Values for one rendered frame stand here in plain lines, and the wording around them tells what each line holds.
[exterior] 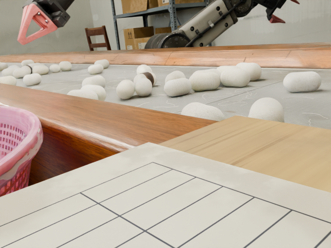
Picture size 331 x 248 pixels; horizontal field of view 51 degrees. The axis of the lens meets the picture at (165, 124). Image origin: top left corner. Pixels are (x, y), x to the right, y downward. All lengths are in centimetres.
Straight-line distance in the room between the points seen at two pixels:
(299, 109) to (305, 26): 247
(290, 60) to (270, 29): 242
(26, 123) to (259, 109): 14
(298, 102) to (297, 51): 21
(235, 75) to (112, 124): 22
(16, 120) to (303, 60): 37
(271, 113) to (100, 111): 10
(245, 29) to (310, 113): 283
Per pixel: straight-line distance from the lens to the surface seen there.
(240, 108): 29
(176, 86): 36
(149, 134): 16
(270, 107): 21
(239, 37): 314
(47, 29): 79
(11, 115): 25
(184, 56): 65
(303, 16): 275
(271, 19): 167
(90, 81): 44
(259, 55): 54
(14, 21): 528
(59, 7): 77
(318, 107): 29
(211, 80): 37
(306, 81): 34
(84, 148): 18
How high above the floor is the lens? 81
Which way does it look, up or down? 16 degrees down
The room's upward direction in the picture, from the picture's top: 6 degrees counter-clockwise
